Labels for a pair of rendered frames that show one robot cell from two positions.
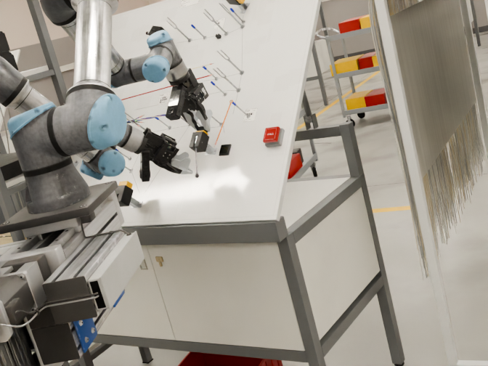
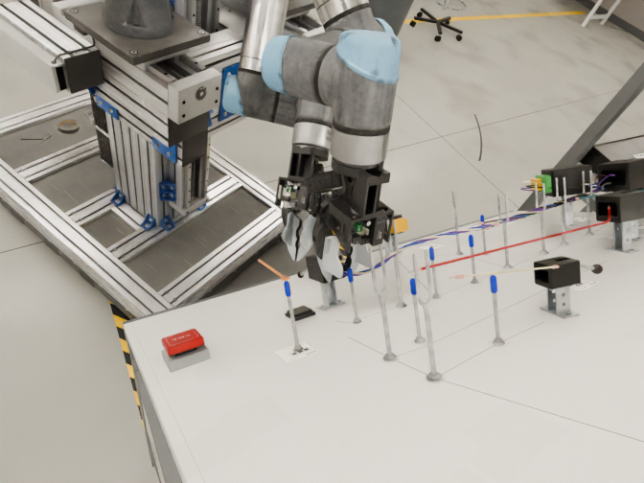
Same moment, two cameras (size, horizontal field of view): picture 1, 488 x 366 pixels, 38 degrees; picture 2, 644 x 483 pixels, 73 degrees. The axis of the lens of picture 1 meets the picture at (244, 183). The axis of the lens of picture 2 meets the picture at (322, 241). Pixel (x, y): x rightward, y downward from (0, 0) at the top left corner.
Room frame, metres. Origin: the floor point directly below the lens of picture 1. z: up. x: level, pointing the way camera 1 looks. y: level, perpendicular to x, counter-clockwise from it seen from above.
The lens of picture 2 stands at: (2.35, -0.36, 1.68)
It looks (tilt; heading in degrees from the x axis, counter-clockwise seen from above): 48 degrees down; 99
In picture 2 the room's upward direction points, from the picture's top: 21 degrees clockwise
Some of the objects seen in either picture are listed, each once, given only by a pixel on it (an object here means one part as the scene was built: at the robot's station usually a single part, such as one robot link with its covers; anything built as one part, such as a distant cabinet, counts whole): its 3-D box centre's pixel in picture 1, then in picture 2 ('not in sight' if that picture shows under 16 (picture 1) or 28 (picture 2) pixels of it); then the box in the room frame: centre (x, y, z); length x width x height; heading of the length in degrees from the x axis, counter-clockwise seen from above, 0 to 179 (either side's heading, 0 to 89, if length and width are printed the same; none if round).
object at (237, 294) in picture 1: (221, 293); not in sight; (2.21, 0.17, 0.60); 0.55 x 0.03 x 0.39; 53
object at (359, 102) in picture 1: (374, 68); not in sight; (7.22, -1.61, 0.54); 0.99 x 0.50 x 1.08; 61
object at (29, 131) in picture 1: (40, 134); not in sight; (1.64, 0.43, 1.33); 0.13 x 0.12 x 0.14; 75
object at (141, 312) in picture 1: (108, 289); not in sight; (2.54, 0.61, 0.60); 0.55 x 0.02 x 0.39; 53
